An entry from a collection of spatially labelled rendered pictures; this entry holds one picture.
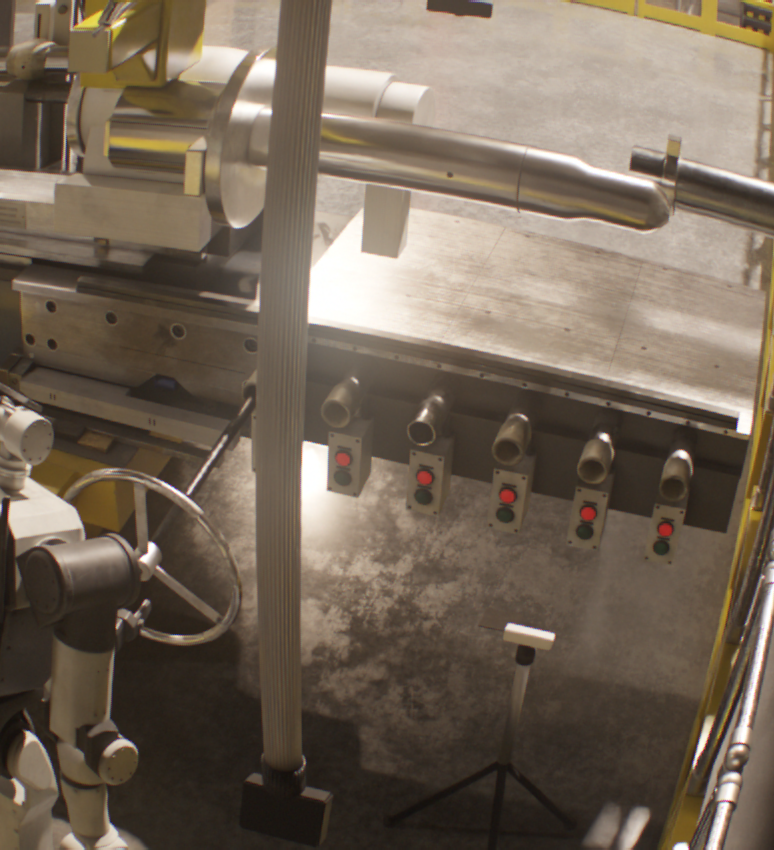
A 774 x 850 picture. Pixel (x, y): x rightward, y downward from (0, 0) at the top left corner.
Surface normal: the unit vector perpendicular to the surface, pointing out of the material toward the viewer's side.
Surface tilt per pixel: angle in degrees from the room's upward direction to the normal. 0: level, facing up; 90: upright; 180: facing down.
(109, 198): 90
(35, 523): 41
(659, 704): 0
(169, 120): 59
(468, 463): 90
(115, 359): 90
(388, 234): 90
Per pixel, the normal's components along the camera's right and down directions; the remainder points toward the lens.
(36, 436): 0.78, 0.32
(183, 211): -0.29, 0.52
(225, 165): 0.96, 0.21
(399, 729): 0.07, -0.83
